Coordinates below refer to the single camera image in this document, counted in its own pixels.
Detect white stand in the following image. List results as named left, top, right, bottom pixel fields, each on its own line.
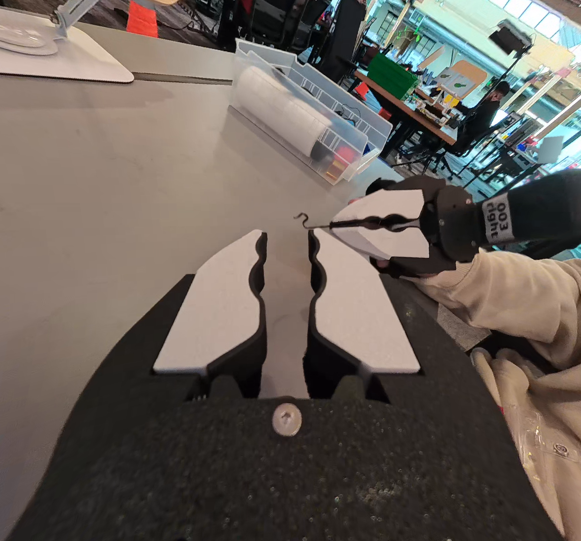
left=0, top=0, right=155, bottom=84

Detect white paper towel roll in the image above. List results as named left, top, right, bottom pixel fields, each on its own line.
left=238, top=65, right=334, bottom=160

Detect clear plastic container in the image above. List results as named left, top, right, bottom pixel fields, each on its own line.
left=229, top=38, right=393, bottom=185

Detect wooden sign green leaves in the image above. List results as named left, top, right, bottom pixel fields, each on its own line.
left=438, top=60, right=488, bottom=97

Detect green panel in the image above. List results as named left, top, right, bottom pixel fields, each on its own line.
left=367, top=52, right=419, bottom=99

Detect black standing panel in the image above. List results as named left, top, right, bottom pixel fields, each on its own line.
left=318, top=0, right=367, bottom=84

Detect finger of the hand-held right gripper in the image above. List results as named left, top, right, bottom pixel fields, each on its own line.
left=330, top=222, right=430, bottom=260
left=333, top=188, right=426, bottom=224

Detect wooden table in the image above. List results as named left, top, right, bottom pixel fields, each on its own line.
left=354, top=71, right=459, bottom=160

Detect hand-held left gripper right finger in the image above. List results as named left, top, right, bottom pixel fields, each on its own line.
left=303, top=228, right=422, bottom=398

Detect black office chair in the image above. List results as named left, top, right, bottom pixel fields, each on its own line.
left=247, top=0, right=309, bottom=51

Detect grey desk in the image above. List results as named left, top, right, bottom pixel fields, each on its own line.
left=0, top=21, right=491, bottom=541

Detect red box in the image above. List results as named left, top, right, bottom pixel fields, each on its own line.
left=126, top=0, right=159, bottom=39

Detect black light panel stand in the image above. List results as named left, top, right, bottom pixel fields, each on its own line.
left=488, top=19, right=535, bottom=58

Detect thin black wire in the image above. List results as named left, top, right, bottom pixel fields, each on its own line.
left=293, top=213, right=339, bottom=231

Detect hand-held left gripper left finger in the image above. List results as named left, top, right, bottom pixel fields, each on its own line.
left=153, top=229, right=268, bottom=398

